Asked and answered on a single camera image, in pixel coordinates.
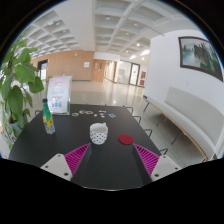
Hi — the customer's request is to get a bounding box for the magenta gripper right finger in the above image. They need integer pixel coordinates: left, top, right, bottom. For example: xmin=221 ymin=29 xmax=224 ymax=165
xmin=134 ymin=144 xmax=181 ymax=181

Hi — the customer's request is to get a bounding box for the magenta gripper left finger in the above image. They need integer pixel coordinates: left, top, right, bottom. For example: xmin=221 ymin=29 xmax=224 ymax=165
xmin=41 ymin=143 xmax=90 ymax=181

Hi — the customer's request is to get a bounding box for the green plastic water bottle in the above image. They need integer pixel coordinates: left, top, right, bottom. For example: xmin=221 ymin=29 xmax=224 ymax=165
xmin=42 ymin=98 xmax=55 ymax=134

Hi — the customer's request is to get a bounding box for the black chair right middle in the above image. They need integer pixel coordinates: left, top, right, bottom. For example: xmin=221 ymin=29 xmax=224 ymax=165
xmin=144 ymin=128 xmax=152 ymax=137

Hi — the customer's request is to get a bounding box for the black chair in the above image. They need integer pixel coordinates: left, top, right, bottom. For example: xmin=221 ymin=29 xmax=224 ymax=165
xmin=144 ymin=128 xmax=152 ymax=137
xmin=133 ymin=115 xmax=142 ymax=124

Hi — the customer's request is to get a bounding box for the red round coaster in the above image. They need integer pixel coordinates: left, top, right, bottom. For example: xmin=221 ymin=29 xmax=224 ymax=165
xmin=118 ymin=134 xmax=133 ymax=145

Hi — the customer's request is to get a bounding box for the white polka dot mug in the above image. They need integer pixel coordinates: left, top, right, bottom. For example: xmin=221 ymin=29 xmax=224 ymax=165
xmin=90 ymin=123 xmax=108 ymax=145

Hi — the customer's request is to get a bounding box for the round colourful badge left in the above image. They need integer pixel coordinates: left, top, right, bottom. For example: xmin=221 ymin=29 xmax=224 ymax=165
xmin=71 ymin=113 xmax=79 ymax=117

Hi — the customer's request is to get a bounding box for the round colourful badge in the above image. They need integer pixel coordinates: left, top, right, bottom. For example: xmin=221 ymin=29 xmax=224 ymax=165
xmin=79 ymin=110 xmax=86 ymax=114
xmin=71 ymin=113 xmax=79 ymax=117

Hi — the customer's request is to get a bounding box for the black chair right far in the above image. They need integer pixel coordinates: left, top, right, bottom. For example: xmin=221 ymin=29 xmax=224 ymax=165
xmin=133 ymin=115 xmax=142 ymax=124

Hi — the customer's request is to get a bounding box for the round colourful badge middle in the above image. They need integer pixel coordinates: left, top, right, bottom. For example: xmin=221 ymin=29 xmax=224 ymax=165
xmin=79 ymin=110 xmax=86 ymax=114

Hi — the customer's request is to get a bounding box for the round yellow badge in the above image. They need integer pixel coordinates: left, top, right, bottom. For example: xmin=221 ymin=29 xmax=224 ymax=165
xmin=86 ymin=111 xmax=93 ymax=115

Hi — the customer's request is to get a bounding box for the long white bench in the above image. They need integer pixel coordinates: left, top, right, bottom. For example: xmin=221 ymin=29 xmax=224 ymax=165
xmin=145 ymin=87 xmax=224 ymax=160

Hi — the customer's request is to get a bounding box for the blue small card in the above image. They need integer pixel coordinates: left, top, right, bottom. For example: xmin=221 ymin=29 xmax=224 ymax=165
xmin=108 ymin=114 xmax=116 ymax=118

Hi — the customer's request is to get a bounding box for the pink white sign stand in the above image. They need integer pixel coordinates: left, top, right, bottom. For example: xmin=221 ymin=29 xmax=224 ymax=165
xmin=47 ymin=76 xmax=72 ymax=115

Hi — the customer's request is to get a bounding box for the green leafy potted plant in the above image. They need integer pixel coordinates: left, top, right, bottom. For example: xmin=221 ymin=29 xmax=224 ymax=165
xmin=0 ymin=34 xmax=44 ymax=148

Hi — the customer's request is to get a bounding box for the framed landscape painting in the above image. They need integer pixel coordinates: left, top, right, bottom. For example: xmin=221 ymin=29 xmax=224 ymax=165
xmin=178 ymin=36 xmax=223 ymax=81

